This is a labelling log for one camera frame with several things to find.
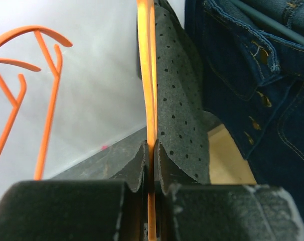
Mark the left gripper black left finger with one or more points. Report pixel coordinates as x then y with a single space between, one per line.
108 209

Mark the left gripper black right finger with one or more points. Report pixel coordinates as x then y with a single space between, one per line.
189 210

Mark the grey dotted garment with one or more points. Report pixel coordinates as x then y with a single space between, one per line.
183 124

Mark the dark denim garment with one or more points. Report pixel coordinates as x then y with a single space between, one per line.
254 83

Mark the orange hanger of floral skirt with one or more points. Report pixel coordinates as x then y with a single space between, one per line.
30 64

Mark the orange hanger of grey garment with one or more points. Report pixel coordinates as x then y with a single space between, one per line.
147 54

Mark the blue-grey hanger of denim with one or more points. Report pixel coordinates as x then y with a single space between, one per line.
263 19

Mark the wooden clothes rack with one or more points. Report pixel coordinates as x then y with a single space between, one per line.
227 165

